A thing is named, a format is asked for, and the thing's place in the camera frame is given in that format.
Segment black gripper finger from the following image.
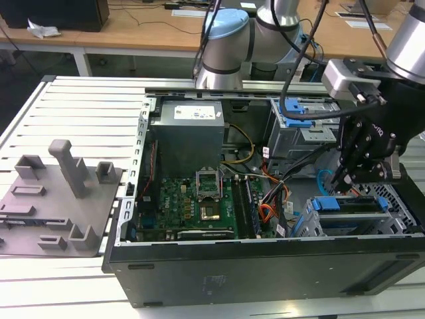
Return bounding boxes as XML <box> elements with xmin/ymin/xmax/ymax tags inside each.
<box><xmin>331</xmin><ymin>118</ymin><xmax>367</xmax><ymax>193</ymax></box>
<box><xmin>343</xmin><ymin>160</ymin><xmax>388</xmax><ymax>194</ymax></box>

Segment hard disk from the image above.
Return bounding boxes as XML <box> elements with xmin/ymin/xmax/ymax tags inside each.
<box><xmin>311</xmin><ymin>195</ymin><xmax>390</xmax><ymax>214</ymax></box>

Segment blue data wire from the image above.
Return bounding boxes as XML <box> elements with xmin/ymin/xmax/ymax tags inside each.
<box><xmin>316</xmin><ymin>169</ymin><xmax>335</xmax><ymax>197</ymax></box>

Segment metal disk bay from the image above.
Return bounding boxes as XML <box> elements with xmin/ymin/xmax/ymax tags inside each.
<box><xmin>291</xmin><ymin>195</ymin><xmax>416</xmax><ymax>239</ymax></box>

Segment black RAM slot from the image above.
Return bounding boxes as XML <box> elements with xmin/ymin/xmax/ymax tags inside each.
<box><xmin>236</xmin><ymin>175</ymin><xmax>252</xmax><ymax>239</ymax></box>
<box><xmin>230</xmin><ymin>175</ymin><xmax>247</xmax><ymax>239</ymax></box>
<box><xmin>247</xmin><ymin>175</ymin><xmax>264</xmax><ymax>239</ymax></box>
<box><xmin>242</xmin><ymin>175</ymin><xmax>258</xmax><ymax>239</ymax></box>

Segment metal optical drive cage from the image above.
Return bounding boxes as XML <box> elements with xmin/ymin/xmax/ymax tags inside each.
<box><xmin>269</xmin><ymin>97</ymin><xmax>341</xmax><ymax>169</ymax></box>

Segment blue plastic latch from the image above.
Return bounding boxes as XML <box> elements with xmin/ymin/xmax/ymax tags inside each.
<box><xmin>281</xmin><ymin>98</ymin><xmax>315</xmax><ymax>129</ymax></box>

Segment metal socket cover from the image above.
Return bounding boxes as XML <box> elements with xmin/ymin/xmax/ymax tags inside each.
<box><xmin>195</xmin><ymin>168</ymin><xmax>222</xmax><ymax>201</ymax></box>

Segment CPU socket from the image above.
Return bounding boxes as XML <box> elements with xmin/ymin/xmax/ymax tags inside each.
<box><xmin>198</xmin><ymin>201</ymin><xmax>222</xmax><ymax>224</ymax></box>

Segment grey power supply unit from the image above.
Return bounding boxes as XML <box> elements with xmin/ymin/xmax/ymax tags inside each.
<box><xmin>150</xmin><ymin>100</ymin><xmax>227</xmax><ymax>179</ymax></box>

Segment graphics card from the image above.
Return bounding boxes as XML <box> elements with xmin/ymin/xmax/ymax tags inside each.
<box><xmin>177</xmin><ymin>228</ymin><xmax>236</xmax><ymax>241</ymax></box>

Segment black PC case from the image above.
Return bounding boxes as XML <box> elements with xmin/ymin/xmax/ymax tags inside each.
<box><xmin>101</xmin><ymin>86</ymin><xmax>425</xmax><ymax>308</ymax></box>

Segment green motherboard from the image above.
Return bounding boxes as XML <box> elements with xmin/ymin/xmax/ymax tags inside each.
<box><xmin>135</xmin><ymin>175</ymin><xmax>266</xmax><ymax>241</ymax></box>

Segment wooden desk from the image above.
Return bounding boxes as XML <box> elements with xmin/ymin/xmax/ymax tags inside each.
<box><xmin>0</xmin><ymin>0</ymin><xmax>425</xmax><ymax>72</ymax></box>

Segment grey parts rack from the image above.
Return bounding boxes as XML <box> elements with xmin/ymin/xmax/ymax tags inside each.
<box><xmin>0</xmin><ymin>139</ymin><xmax>124</xmax><ymax>259</ymax></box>

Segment black box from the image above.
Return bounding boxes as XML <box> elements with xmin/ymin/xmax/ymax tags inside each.
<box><xmin>0</xmin><ymin>0</ymin><xmax>111</xmax><ymax>33</ymax></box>

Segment crumpled white paper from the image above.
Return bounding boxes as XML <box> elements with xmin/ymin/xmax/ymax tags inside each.
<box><xmin>26</xmin><ymin>19</ymin><xmax>62</xmax><ymax>39</ymax></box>

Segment black camera cable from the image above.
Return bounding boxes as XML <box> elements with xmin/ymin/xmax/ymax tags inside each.
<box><xmin>278</xmin><ymin>0</ymin><xmax>381</xmax><ymax>121</ymax></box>

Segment silver camera box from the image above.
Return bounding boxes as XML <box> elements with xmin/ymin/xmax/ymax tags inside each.
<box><xmin>320</xmin><ymin>58</ymin><xmax>388</xmax><ymax>106</ymax></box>

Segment black wire bundle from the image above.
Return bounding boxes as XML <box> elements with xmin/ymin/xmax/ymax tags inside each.
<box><xmin>261</xmin><ymin>146</ymin><xmax>339</xmax><ymax>235</ymax></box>

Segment black cable brown tip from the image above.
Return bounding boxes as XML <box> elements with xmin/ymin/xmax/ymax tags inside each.
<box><xmin>357</xmin><ymin>0</ymin><xmax>388</xmax><ymax>58</ymax></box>

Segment yellow and black wire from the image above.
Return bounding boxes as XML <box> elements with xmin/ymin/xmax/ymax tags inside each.
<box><xmin>221</xmin><ymin>123</ymin><xmax>257</xmax><ymax>165</ymax></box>

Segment orange and red wires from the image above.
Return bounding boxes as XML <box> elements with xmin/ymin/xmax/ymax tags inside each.
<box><xmin>260</xmin><ymin>201</ymin><xmax>282</xmax><ymax>227</ymax></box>

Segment locking lever wire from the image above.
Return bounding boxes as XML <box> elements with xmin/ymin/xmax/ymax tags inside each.
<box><xmin>218</xmin><ymin>165</ymin><xmax>228</xmax><ymax>200</ymax></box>

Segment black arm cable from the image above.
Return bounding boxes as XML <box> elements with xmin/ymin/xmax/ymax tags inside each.
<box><xmin>193</xmin><ymin>0</ymin><xmax>222</xmax><ymax>80</ymax></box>

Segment red and black fan wire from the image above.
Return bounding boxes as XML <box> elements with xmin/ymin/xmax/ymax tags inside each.
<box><xmin>137</xmin><ymin>140</ymin><xmax>159</xmax><ymax>201</ymax></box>

